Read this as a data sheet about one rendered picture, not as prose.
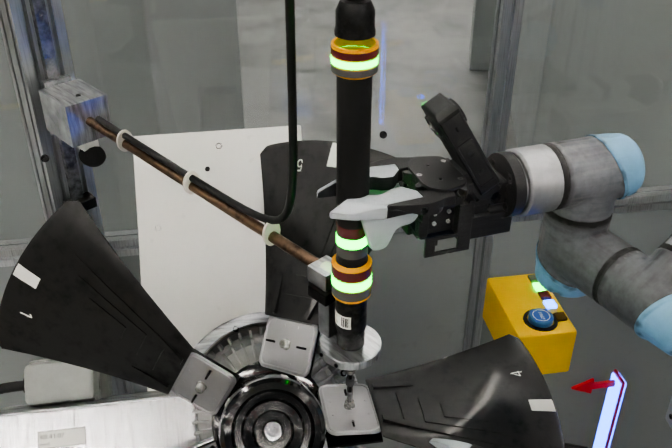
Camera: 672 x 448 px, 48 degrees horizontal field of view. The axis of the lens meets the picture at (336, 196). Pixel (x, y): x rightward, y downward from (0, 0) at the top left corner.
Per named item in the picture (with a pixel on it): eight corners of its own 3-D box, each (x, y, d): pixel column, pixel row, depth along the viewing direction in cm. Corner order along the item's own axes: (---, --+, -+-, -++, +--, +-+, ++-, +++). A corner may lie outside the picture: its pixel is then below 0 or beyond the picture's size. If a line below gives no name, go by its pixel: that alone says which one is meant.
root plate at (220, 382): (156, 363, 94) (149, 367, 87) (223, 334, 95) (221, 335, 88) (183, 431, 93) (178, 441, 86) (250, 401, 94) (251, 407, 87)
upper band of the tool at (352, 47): (321, 72, 69) (320, 42, 68) (354, 60, 72) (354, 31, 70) (354, 85, 67) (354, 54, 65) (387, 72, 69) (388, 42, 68)
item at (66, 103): (43, 131, 124) (33, 83, 120) (83, 118, 128) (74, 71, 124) (73, 152, 118) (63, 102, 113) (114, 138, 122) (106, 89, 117)
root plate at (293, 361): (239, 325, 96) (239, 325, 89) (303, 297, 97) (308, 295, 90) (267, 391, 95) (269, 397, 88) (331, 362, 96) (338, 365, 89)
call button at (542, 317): (523, 316, 125) (525, 307, 124) (546, 313, 126) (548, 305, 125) (532, 332, 122) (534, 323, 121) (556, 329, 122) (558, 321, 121)
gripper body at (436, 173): (419, 261, 78) (521, 240, 82) (425, 189, 74) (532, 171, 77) (391, 223, 85) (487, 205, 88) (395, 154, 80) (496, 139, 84)
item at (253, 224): (86, 126, 117) (85, 118, 117) (94, 123, 118) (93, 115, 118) (323, 279, 84) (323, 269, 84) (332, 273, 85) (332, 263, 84)
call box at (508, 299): (480, 322, 139) (486, 276, 133) (532, 317, 140) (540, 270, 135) (510, 385, 125) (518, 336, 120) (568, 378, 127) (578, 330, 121)
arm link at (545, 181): (569, 163, 79) (527, 130, 85) (530, 169, 77) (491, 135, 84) (558, 223, 82) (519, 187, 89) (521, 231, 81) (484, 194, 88)
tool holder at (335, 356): (295, 340, 88) (293, 272, 83) (339, 313, 92) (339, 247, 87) (350, 381, 82) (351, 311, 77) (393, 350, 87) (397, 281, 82)
